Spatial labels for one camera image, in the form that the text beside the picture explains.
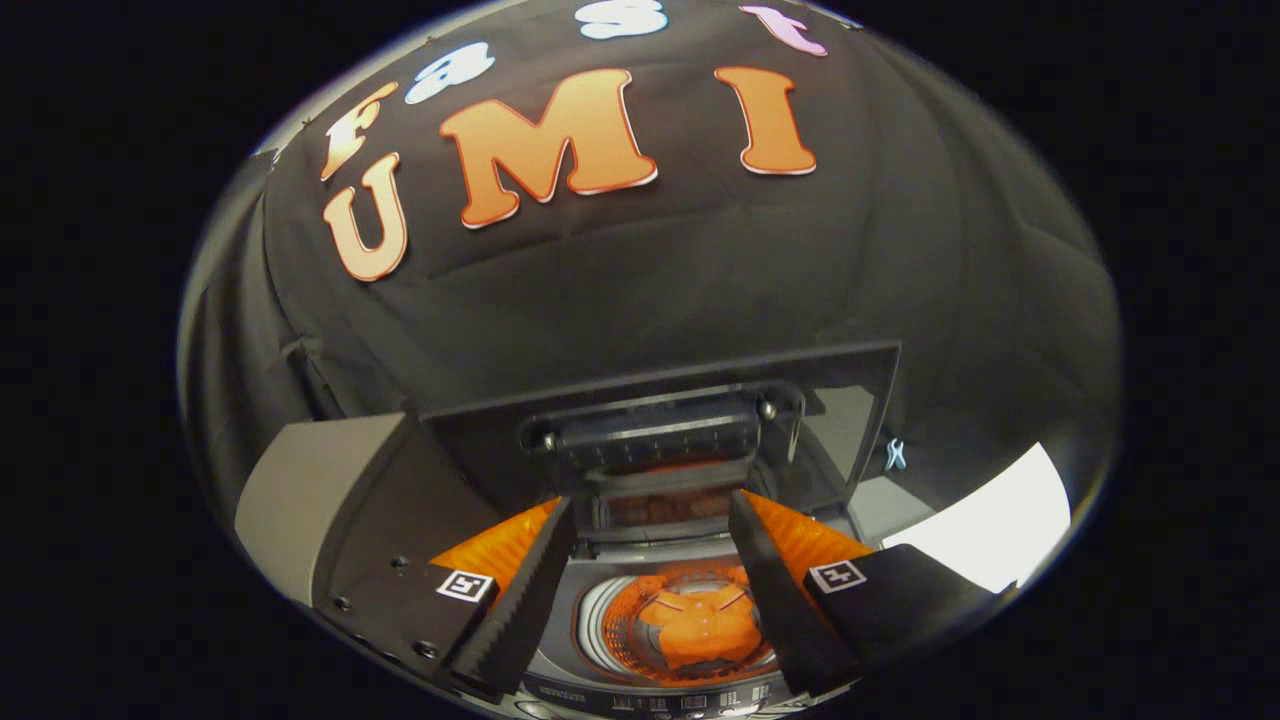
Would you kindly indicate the plain black side cloth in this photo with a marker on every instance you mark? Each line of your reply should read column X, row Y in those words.
column 225, row 330

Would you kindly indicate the white board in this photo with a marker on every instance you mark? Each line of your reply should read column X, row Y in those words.
column 990, row 520

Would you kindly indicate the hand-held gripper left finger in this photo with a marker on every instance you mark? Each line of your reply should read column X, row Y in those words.
column 525, row 610

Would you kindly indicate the orange polo shirt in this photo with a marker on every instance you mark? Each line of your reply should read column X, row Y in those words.
column 700, row 630

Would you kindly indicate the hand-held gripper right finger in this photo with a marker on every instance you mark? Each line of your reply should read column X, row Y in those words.
column 780, row 610

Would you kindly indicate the grey platform box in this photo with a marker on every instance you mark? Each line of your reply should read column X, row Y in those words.
column 300, row 480

